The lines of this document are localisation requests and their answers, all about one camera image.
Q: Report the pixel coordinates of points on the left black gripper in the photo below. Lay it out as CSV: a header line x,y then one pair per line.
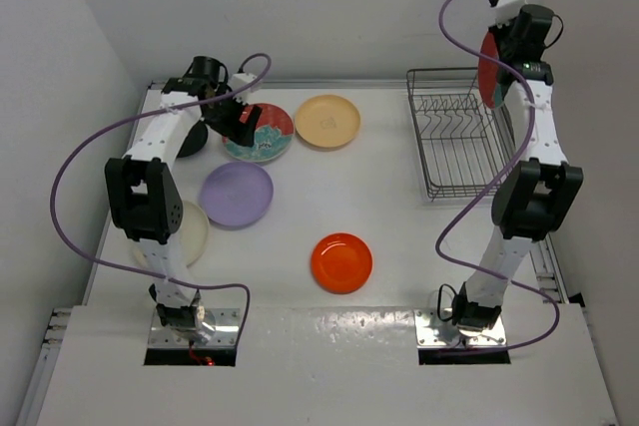
x,y
236,130

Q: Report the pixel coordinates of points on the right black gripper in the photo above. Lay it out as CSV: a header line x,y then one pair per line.
x,y
500,32

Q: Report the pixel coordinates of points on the red teal floral plate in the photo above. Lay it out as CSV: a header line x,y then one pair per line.
x,y
273,135
491,91

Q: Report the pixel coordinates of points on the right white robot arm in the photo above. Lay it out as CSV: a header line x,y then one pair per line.
x,y
535,197

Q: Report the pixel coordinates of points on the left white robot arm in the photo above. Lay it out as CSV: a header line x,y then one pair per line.
x,y
144,199

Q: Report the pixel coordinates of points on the black plate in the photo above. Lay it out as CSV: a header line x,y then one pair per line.
x,y
194,141

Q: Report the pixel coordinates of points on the purple plate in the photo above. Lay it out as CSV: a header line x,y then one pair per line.
x,y
236,194

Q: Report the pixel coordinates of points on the tan plate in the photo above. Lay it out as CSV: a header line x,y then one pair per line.
x,y
327,121

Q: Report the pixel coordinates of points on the cream plate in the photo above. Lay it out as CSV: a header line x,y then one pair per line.
x,y
193,235

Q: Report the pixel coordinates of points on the orange plate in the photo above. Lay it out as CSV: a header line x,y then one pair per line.
x,y
341,263

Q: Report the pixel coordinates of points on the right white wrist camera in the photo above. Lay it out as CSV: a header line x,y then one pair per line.
x,y
504,11

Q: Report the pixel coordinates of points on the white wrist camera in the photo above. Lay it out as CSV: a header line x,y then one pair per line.
x,y
243,85
504,11

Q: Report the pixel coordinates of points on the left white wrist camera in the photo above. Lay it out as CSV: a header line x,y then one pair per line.
x,y
243,85

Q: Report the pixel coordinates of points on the wire dish rack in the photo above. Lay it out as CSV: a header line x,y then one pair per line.
x,y
462,143

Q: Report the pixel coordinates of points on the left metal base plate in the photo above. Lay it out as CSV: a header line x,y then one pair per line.
x,y
218,330

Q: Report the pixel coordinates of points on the metal base plate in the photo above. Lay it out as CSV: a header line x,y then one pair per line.
x,y
432,333
218,330

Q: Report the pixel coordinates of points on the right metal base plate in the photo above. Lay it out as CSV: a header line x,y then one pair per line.
x,y
432,333

